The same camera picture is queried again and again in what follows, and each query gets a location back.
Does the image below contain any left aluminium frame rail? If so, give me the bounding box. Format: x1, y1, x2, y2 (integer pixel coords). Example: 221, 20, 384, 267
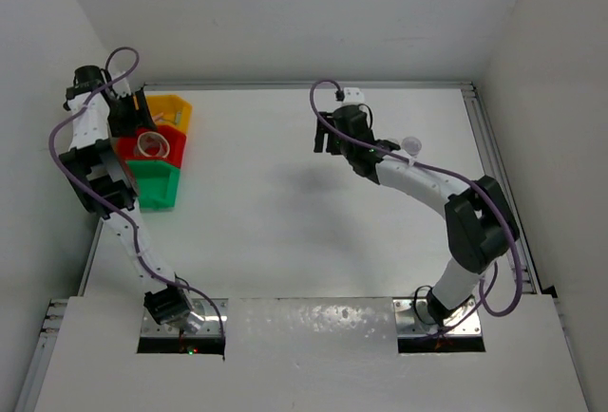
14, 299, 67, 412

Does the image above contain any beige tape roll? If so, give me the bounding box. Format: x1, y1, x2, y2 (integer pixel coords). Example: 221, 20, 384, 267
136, 131, 170, 159

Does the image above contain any green plastic bin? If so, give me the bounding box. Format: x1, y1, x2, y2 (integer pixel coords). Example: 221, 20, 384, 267
126, 160, 181, 211

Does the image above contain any red plastic bin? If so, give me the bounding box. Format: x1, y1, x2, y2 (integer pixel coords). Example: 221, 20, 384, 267
115, 125, 187, 168

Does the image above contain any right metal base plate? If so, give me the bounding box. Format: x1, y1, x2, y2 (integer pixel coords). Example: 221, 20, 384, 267
393, 297, 483, 338

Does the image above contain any right aluminium frame rail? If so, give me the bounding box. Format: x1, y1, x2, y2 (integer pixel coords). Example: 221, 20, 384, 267
461, 84, 541, 294

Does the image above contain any metal base plate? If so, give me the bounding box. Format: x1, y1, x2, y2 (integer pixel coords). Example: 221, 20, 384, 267
393, 297, 483, 338
140, 298, 228, 338

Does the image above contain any back aluminium frame rail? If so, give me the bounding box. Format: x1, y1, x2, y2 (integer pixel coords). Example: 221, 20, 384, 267
144, 81, 475, 91

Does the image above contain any yellow plastic bin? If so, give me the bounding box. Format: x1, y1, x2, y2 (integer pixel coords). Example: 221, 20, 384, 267
145, 94, 193, 135

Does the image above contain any aluminium frame rail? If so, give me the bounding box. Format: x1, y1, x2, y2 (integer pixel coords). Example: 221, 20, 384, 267
14, 299, 67, 412
144, 81, 475, 91
461, 84, 541, 294

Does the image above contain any grey tape roll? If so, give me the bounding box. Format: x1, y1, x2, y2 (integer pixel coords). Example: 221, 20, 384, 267
134, 138, 167, 158

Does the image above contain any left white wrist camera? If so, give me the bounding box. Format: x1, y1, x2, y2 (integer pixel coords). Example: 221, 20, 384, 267
112, 78, 132, 98

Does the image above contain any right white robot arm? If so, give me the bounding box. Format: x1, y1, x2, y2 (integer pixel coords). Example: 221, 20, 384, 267
313, 104, 520, 327

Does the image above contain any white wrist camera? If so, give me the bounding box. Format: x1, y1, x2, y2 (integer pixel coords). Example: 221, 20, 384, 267
335, 87, 366, 107
112, 78, 132, 98

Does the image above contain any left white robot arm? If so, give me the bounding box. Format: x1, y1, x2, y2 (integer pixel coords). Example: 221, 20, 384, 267
51, 66, 194, 332

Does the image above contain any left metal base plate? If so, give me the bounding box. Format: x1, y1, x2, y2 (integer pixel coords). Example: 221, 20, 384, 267
140, 298, 228, 338

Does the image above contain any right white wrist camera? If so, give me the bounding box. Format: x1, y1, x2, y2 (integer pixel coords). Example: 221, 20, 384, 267
335, 87, 366, 107

